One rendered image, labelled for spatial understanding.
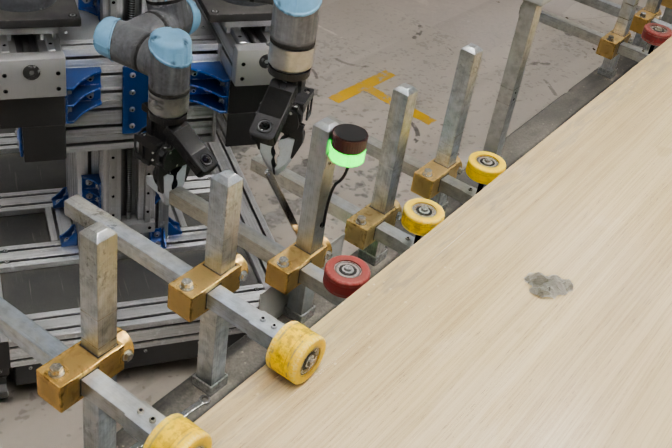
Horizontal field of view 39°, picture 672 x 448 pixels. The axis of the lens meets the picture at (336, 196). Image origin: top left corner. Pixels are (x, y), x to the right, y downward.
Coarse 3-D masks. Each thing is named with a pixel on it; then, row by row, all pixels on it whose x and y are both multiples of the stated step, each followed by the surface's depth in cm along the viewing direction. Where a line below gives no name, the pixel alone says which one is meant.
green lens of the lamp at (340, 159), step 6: (330, 144) 160; (330, 150) 159; (330, 156) 160; (336, 156) 158; (342, 156) 158; (348, 156) 158; (354, 156) 158; (360, 156) 158; (336, 162) 159; (342, 162) 158; (348, 162) 158; (354, 162) 158; (360, 162) 159
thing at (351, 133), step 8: (336, 128) 159; (344, 128) 159; (352, 128) 159; (360, 128) 160; (344, 136) 157; (352, 136) 157; (360, 136) 158; (328, 160) 162; (344, 176) 163; (336, 184) 165; (328, 200) 168; (320, 224) 171
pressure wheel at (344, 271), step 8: (336, 256) 168; (344, 256) 169; (352, 256) 169; (328, 264) 166; (336, 264) 167; (344, 264) 167; (352, 264) 168; (360, 264) 167; (328, 272) 165; (336, 272) 165; (344, 272) 165; (352, 272) 166; (360, 272) 166; (368, 272) 166; (328, 280) 164; (336, 280) 163; (344, 280) 163; (352, 280) 164; (360, 280) 164; (368, 280) 165; (328, 288) 165; (336, 288) 164; (344, 288) 163; (352, 288) 163; (344, 296) 164
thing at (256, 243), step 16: (176, 192) 185; (192, 208) 183; (240, 224) 180; (240, 240) 178; (256, 240) 176; (272, 240) 177; (256, 256) 177; (272, 256) 174; (304, 272) 171; (320, 272) 171; (320, 288) 170; (336, 304) 169
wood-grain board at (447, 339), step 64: (640, 64) 252; (576, 128) 219; (640, 128) 223; (512, 192) 194; (576, 192) 197; (640, 192) 200; (448, 256) 174; (512, 256) 176; (576, 256) 179; (640, 256) 182; (320, 320) 155; (384, 320) 157; (448, 320) 160; (512, 320) 162; (576, 320) 164; (640, 320) 166; (256, 384) 142; (320, 384) 144; (384, 384) 146; (448, 384) 148; (512, 384) 150; (576, 384) 151; (640, 384) 153
